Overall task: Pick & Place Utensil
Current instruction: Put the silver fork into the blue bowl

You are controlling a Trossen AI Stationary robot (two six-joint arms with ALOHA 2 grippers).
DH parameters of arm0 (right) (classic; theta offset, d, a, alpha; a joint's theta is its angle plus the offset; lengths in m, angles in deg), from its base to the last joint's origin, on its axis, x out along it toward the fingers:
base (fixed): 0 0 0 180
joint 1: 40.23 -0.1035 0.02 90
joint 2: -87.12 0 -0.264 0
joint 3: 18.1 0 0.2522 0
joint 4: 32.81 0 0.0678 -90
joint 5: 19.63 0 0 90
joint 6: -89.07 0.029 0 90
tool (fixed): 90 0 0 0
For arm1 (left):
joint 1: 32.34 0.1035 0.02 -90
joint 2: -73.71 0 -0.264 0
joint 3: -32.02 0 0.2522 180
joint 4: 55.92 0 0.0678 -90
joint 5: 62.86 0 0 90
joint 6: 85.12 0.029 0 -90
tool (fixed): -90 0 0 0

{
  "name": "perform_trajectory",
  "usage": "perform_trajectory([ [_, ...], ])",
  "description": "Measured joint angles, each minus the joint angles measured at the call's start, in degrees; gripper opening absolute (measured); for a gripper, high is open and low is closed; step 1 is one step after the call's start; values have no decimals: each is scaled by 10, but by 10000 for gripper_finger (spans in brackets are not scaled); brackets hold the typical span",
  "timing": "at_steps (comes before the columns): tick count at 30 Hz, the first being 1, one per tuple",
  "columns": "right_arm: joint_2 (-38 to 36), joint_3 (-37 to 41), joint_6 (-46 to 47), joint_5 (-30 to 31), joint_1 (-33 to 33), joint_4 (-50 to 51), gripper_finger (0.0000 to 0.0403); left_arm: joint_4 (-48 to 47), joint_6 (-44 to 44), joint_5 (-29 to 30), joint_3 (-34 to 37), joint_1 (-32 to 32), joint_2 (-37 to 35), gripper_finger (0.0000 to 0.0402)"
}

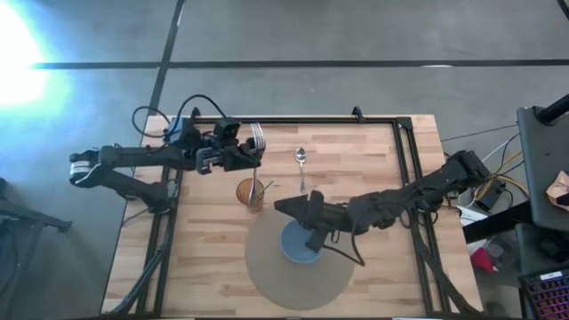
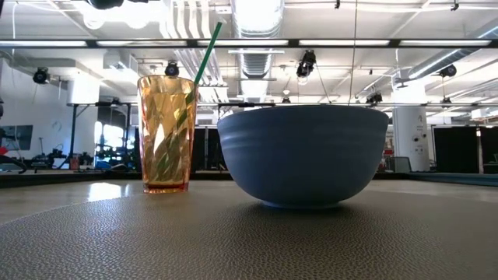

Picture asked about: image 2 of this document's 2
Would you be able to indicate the blue bowl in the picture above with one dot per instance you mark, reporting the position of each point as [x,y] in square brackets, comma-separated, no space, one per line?
[303,155]

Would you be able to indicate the amber faceted plastic cup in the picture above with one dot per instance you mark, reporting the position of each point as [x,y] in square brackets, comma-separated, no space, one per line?
[167,148]

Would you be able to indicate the green plastic straw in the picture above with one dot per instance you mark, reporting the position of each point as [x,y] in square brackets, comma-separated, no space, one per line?
[208,52]

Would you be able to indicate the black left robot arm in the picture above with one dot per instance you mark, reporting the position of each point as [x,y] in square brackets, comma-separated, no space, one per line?
[105,3]

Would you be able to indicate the black ceiling spotlight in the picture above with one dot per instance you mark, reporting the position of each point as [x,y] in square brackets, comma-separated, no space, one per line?
[306,64]
[41,75]
[171,70]
[374,98]
[448,71]

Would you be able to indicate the round grey textured placemat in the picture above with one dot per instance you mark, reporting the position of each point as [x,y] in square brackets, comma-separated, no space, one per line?
[194,241]

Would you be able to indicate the white round column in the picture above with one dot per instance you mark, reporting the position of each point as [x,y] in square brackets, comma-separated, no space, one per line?
[410,136]

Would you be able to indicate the black partition panel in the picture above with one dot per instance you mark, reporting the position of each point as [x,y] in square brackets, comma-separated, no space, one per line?
[455,149]

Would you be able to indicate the red and black equipment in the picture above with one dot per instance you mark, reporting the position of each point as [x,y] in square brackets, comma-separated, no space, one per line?
[11,161]

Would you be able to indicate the black metal rig frame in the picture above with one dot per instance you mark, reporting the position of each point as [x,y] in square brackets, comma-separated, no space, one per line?
[292,43]

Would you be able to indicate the silver ceiling ventilation duct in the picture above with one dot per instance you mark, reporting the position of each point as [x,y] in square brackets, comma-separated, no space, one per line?
[257,23]

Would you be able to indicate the black background workbench frame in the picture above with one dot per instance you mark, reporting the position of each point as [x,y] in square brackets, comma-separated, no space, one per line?
[73,132]

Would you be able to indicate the dark wall screen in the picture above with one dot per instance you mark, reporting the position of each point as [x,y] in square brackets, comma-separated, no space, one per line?
[19,137]

